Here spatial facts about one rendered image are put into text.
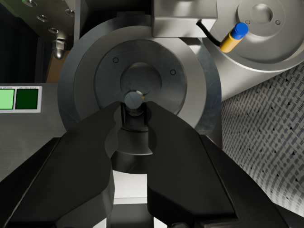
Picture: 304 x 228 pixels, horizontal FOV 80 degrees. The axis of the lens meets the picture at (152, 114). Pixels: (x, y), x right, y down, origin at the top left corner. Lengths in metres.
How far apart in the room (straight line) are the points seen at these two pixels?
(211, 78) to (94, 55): 0.11
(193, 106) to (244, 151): 0.21
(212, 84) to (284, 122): 0.13
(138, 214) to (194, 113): 0.48
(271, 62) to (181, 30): 0.10
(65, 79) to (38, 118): 0.39
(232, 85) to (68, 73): 0.18
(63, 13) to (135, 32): 0.31
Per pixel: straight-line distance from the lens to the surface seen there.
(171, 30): 0.17
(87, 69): 0.17
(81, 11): 0.22
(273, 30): 0.23
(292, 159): 0.27
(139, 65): 0.16
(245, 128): 0.35
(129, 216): 0.61
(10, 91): 0.60
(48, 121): 0.55
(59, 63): 2.15
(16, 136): 0.59
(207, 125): 0.17
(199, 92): 0.16
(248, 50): 0.21
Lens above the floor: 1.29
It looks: 8 degrees down
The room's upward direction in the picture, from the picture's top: 179 degrees clockwise
